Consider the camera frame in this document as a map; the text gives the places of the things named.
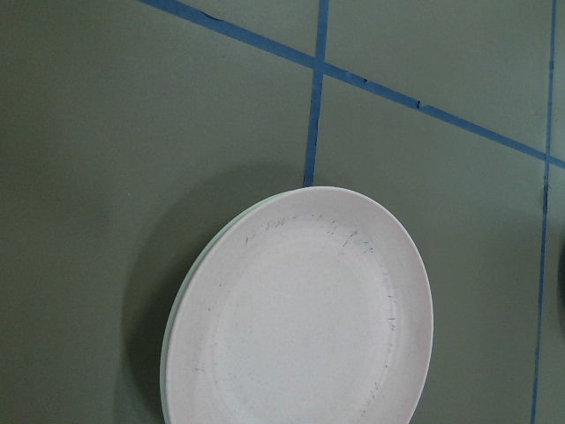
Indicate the pink plate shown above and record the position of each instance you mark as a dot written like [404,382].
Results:
[312,306]

